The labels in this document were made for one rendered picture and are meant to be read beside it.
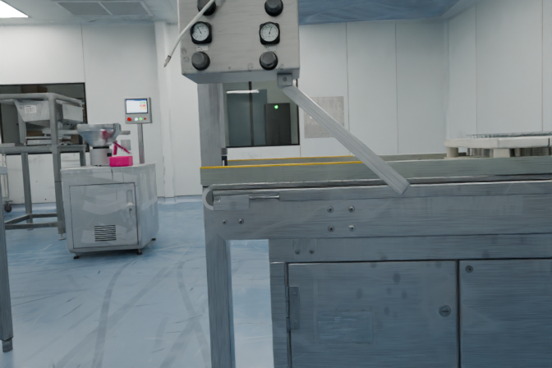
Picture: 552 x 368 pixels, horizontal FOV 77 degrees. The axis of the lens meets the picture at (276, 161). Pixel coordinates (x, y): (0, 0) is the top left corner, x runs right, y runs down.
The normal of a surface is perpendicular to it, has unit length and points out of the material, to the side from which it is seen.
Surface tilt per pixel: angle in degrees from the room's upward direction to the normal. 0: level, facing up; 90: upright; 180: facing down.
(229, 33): 90
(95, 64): 90
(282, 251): 90
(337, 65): 90
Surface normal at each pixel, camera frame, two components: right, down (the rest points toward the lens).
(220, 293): -0.06, 0.05
